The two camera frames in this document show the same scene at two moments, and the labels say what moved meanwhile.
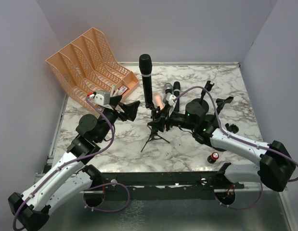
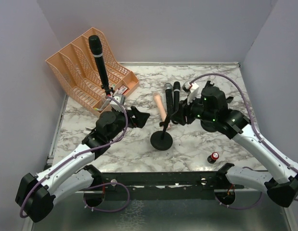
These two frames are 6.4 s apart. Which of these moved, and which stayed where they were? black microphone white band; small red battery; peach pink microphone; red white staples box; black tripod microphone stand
Moved: black tripod microphone stand; black microphone white band
Stayed: red white staples box; peach pink microphone; small red battery
